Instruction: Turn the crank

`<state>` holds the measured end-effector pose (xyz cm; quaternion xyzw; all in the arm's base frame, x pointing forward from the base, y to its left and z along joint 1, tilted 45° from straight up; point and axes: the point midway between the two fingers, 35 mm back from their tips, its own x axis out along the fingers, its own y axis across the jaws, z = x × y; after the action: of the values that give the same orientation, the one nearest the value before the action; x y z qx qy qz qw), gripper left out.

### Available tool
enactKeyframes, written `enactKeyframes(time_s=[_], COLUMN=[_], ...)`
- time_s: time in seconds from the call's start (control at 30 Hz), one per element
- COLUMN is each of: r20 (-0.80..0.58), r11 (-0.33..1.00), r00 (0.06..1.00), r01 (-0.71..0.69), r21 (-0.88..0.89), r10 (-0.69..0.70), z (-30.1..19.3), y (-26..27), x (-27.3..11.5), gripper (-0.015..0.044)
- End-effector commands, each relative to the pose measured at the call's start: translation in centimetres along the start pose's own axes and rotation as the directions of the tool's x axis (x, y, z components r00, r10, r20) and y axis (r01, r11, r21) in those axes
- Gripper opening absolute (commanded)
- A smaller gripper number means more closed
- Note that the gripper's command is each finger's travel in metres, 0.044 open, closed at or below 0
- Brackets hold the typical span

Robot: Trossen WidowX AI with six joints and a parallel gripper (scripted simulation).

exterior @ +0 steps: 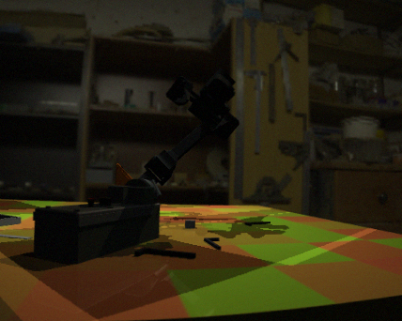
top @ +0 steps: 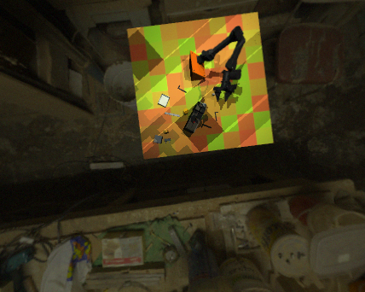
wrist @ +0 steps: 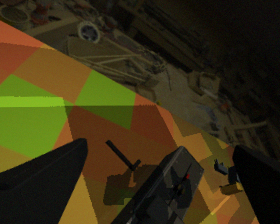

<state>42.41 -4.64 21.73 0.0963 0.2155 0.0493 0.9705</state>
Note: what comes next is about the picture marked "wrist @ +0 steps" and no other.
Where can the black l-shaped bar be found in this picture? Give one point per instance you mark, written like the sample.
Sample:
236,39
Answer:
121,157

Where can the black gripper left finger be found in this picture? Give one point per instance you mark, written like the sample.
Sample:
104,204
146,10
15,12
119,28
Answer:
36,192

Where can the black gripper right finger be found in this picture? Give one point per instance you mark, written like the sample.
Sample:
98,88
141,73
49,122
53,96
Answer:
260,178

